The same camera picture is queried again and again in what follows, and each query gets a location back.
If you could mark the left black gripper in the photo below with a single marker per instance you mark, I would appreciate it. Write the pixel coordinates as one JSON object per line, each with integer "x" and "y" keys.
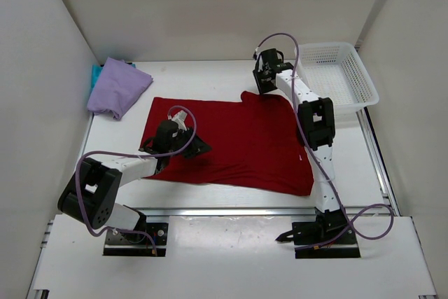
{"x": 198, "y": 147}

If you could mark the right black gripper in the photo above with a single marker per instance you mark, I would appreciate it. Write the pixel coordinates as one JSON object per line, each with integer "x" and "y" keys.
{"x": 260, "y": 75}

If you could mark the red t shirt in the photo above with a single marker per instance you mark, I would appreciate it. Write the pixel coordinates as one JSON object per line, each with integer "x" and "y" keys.
{"x": 253, "y": 144}

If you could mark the lilac t shirt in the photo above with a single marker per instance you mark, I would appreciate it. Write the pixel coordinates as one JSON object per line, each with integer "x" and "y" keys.
{"x": 118, "y": 102}

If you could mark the teal t shirt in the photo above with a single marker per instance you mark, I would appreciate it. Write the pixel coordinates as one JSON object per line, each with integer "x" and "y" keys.
{"x": 108, "y": 77}

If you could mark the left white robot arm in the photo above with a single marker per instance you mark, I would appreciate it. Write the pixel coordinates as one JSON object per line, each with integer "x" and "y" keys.
{"x": 90, "y": 195}

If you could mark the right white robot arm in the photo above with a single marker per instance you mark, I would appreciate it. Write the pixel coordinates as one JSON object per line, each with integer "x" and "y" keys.
{"x": 316, "y": 127}

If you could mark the white plastic basket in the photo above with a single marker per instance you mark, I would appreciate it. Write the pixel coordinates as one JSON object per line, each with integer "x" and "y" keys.
{"x": 335, "y": 70}

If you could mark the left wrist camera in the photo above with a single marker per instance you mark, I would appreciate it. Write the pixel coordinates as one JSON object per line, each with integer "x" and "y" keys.
{"x": 180, "y": 118}

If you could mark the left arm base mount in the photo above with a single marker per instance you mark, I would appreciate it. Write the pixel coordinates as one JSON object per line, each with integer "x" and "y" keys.
{"x": 137, "y": 245}

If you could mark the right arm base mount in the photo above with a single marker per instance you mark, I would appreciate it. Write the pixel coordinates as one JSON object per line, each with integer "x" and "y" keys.
{"x": 328, "y": 236}

